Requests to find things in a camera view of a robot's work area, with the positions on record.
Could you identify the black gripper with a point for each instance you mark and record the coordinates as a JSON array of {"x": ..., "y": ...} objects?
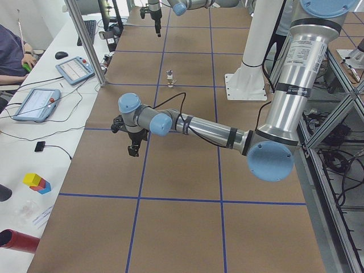
[
  {"x": 136, "y": 137},
  {"x": 155, "y": 15}
]

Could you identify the white PPR pipe fitting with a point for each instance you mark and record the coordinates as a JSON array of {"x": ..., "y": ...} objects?
[{"x": 170, "y": 81}]

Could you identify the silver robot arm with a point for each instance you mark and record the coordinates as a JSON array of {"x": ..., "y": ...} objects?
[
  {"x": 179, "y": 7},
  {"x": 269, "y": 148}
]

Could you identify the black keyboard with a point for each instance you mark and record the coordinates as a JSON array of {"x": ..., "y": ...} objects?
[{"x": 91, "y": 27}]

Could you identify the brown paper table mat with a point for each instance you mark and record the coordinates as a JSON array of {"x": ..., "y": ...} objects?
[{"x": 182, "y": 205}]

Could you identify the far teach pendant tablet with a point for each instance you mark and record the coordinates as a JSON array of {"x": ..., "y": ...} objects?
[{"x": 75, "y": 70}]

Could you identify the teach pendant tablet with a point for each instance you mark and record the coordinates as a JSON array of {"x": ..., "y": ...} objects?
[
  {"x": 38, "y": 105},
  {"x": 75, "y": 70}
]

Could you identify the small black puck device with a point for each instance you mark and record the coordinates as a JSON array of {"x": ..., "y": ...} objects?
[{"x": 40, "y": 146}]

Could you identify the blue wooden block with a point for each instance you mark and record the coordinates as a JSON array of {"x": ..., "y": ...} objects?
[{"x": 46, "y": 189}]

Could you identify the near teach pendant tablet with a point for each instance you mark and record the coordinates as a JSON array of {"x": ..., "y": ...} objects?
[{"x": 38, "y": 105}]

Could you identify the black computer mouse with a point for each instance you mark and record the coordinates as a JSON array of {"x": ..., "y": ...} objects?
[{"x": 60, "y": 55}]

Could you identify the red wooden block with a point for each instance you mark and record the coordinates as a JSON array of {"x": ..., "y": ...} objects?
[{"x": 41, "y": 186}]

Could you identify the yellow wooden block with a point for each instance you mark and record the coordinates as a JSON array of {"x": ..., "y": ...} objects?
[{"x": 31, "y": 179}]

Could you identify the black cylinder object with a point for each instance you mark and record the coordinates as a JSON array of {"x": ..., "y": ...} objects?
[{"x": 5, "y": 193}]

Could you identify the seated person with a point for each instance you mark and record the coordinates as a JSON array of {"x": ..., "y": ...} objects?
[{"x": 14, "y": 54}]

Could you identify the red cylinder tube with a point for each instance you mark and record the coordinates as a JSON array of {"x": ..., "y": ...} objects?
[{"x": 14, "y": 240}]

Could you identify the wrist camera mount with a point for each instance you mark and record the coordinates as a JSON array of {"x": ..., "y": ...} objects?
[
  {"x": 118, "y": 124},
  {"x": 143, "y": 11}
]

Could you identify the aluminium frame post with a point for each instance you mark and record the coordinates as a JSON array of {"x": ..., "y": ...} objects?
[{"x": 78, "y": 22}]

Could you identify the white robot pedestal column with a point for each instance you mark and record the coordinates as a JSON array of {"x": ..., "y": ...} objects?
[{"x": 247, "y": 83}]

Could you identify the aluminium frame rack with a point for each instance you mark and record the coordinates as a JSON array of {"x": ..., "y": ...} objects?
[{"x": 336, "y": 155}]

